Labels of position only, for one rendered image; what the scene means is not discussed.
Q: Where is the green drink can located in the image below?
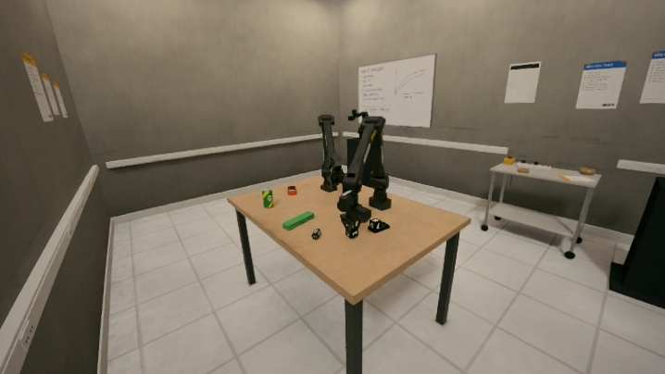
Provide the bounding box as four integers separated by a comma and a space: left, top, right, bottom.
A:
262, 188, 274, 208

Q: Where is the green rectangular bar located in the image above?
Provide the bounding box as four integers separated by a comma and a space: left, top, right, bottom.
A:
282, 211, 314, 231

